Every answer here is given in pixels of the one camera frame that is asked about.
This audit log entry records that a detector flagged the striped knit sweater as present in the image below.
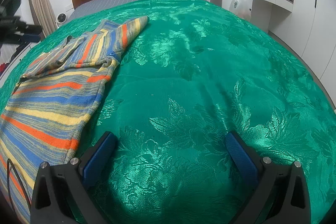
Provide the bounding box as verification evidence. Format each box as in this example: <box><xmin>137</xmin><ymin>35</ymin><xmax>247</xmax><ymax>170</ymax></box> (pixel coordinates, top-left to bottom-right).
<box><xmin>1</xmin><ymin>16</ymin><xmax>149</xmax><ymax>223</ymax></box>

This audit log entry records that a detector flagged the red item on cabinet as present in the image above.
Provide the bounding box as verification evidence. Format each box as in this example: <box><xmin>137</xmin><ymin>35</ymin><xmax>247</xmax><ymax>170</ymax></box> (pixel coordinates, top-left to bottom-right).
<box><xmin>0</xmin><ymin>63</ymin><xmax>9</xmax><ymax>75</ymax></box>

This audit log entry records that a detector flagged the white small fan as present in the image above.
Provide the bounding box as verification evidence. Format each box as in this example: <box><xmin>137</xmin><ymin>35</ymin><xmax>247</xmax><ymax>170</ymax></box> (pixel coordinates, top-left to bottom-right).
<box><xmin>55</xmin><ymin>13</ymin><xmax>67</xmax><ymax>28</ymax></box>

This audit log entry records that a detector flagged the green floral bedspread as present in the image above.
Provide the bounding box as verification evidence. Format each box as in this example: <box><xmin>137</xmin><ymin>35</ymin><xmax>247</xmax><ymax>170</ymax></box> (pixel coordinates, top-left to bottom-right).
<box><xmin>1</xmin><ymin>0</ymin><xmax>335</xmax><ymax>223</ymax></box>

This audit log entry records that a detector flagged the white wardrobe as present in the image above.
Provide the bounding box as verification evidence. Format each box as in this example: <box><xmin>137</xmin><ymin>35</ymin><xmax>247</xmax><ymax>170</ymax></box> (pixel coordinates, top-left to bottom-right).
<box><xmin>270</xmin><ymin>0</ymin><xmax>335</xmax><ymax>92</ymax></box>

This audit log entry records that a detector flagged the white plastic bag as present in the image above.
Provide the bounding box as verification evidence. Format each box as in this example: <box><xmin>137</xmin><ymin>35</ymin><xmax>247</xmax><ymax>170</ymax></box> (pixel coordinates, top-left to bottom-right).
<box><xmin>229</xmin><ymin>0</ymin><xmax>252</xmax><ymax>21</ymax></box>

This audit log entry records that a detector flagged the black cable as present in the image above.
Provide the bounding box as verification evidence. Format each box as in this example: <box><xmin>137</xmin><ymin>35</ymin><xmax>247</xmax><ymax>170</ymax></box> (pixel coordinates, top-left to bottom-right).
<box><xmin>6</xmin><ymin>158</ymin><xmax>32</xmax><ymax>212</ymax></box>

